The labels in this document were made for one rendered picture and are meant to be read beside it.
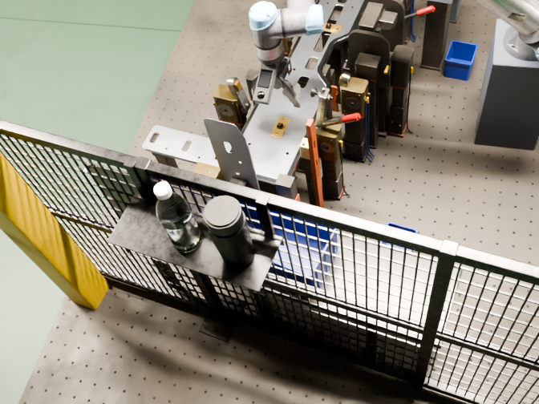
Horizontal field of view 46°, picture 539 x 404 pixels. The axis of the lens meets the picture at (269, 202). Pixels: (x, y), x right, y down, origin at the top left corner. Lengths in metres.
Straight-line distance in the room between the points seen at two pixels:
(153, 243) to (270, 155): 0.71
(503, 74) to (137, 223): 1.23
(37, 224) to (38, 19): 2.78
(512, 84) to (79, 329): 1.58
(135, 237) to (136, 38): 2.74
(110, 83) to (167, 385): 2.21
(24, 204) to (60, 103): 2.14
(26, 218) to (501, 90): 1.46
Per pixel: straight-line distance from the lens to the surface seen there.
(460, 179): 2.27
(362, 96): 2.01
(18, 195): 1.71
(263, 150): 1.98
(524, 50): 2.07
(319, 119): 1.89
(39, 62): 4.15
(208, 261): 1.31
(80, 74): 3.95
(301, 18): 1.70
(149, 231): 1.38
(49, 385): 2.16
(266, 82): 1.80
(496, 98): 2.17
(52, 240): 1.87
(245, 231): 1.18
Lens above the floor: 2.56
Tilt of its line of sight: 57 degrees down
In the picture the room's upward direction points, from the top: 14 degrees counter-clockwise
